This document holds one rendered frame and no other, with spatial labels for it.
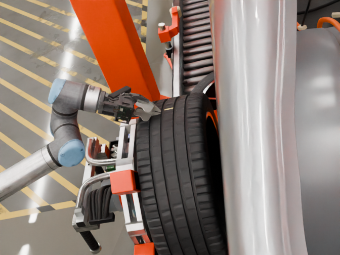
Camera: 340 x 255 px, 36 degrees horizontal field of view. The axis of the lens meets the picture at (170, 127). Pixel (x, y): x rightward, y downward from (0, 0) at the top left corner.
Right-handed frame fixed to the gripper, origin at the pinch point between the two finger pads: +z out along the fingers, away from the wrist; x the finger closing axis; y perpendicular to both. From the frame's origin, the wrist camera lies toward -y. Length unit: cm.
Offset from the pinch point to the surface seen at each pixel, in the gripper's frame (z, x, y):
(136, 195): -1.0, -21.0, 21.9
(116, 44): -20.0, 4.4, -32.5
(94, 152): -19.2, -32.7, -10.1
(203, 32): 30, -54, -195
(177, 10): 9, -40, -189
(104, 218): -9.6, -33.2, 23.5
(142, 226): 3.4, -28.5, 28.2
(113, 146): -13, -67, -60
